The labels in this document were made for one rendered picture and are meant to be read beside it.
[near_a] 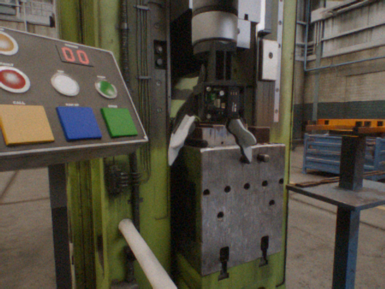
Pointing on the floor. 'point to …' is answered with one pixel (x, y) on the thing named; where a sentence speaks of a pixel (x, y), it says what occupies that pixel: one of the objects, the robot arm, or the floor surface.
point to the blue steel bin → (335, 143)
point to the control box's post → (60, 224)
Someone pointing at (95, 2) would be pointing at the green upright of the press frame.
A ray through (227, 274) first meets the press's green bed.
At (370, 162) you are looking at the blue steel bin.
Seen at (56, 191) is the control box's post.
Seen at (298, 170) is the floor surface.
